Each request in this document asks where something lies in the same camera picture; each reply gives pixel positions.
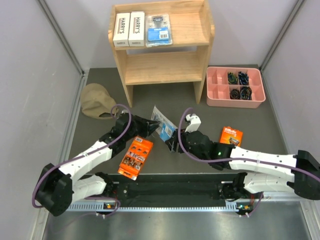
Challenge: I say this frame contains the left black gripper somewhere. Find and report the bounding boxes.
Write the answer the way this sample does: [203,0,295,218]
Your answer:
[124,115,160,142]

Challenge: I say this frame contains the blue razor blister pack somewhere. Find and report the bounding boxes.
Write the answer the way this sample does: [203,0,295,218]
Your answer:
[145,14,173,48]
[151,106,178,142]

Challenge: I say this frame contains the orange razor blade cartridge box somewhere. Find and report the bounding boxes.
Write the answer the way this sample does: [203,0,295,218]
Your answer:
[117,136,154,181]

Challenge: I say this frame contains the orange Gillette razor box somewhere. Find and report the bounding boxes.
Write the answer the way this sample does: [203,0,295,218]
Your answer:
[219,126,243,147]

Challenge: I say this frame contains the white Harry's box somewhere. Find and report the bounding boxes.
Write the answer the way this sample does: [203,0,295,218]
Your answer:
[113,12,131,48]
[128,11,145,47]

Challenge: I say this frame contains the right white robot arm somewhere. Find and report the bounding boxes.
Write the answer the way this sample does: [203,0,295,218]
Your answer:
[165,129,320,201]

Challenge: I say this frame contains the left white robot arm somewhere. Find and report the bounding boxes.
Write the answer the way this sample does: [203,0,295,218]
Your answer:
[32,112,160,217]

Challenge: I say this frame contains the wooden two-tier shelf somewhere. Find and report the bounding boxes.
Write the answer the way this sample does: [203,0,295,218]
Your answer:
[108,0,215,107]

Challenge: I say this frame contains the beige cap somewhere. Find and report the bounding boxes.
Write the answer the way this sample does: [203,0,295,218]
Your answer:
[80,83,119,120]

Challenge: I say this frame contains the pink compartment organizer tray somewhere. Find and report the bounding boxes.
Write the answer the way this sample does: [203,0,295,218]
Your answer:
[206,66,266,109]

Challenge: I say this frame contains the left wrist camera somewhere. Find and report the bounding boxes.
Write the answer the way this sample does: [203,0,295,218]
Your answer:
[111,109,128,119]

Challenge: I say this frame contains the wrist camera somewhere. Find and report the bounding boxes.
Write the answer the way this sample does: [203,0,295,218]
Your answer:
[111,109,128,119]
[185,113,202,133]

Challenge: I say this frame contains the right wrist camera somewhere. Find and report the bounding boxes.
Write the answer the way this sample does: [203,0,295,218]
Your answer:
[185,113,202,133]

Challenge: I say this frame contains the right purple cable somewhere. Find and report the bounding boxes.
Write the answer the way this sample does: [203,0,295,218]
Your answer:
[177,107,320,217]

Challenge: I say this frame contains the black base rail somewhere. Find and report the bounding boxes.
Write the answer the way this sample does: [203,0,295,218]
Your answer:
[93,173,251,208]

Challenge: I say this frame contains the green black hair ties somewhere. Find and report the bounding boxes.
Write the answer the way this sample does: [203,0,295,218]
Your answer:
[226,71,239,85]

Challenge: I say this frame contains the multicolour hair ties front-right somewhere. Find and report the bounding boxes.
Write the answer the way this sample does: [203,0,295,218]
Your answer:
[240,86,253,101]

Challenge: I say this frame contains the grey slotted cable duct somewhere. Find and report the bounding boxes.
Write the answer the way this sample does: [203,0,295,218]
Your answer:
[66,200,249,214]

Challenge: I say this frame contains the blue hair ties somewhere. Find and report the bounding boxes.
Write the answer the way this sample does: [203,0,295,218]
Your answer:
[237,71,250,86]

